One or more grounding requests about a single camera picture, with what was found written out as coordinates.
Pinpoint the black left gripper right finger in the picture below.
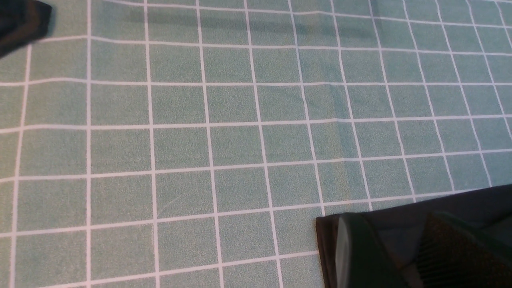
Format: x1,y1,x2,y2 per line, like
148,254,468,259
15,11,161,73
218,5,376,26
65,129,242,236
416,212,512,288

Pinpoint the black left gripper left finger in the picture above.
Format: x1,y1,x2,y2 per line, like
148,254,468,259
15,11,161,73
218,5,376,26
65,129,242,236
335,213,408,288

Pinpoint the dark gray long-sleeve shirt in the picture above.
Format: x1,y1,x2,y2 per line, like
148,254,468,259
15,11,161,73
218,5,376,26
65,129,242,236
315,184,512,288

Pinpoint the teal grid tablecloth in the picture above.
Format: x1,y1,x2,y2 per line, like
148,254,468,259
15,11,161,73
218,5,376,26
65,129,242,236
0,0,512,288

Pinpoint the dark crumpled garment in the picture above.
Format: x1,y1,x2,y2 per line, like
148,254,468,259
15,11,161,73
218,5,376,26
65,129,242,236
0,0,53,57

